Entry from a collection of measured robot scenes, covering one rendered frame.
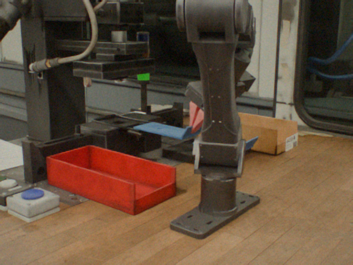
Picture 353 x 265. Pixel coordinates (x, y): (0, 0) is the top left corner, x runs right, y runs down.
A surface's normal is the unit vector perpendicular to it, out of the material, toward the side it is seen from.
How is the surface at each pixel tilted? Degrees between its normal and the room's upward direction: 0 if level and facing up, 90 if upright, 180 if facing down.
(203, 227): 0
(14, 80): 90
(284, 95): 90
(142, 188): 0
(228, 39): 117
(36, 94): 90
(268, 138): 90
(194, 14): 105
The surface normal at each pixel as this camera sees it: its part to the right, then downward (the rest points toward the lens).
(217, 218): 0.00, -0.97
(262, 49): -0.66, 0.18
